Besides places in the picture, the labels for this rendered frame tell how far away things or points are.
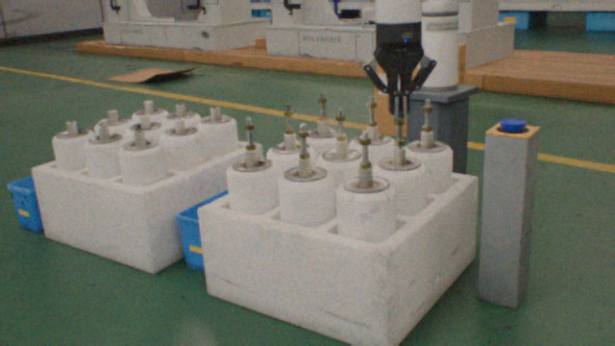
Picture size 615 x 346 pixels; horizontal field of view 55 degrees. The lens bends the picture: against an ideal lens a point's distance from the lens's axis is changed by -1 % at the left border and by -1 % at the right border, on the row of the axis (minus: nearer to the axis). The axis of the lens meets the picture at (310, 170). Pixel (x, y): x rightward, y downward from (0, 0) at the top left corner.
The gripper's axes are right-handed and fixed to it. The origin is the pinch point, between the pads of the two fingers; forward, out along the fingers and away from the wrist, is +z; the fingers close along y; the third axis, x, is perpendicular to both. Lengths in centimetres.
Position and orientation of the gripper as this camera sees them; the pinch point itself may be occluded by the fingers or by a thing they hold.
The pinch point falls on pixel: (399, 106)
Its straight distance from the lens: 102.6
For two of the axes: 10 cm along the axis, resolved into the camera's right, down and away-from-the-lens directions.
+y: 9.9, -1.0, 1.3
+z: 0.5, 9.5, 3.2
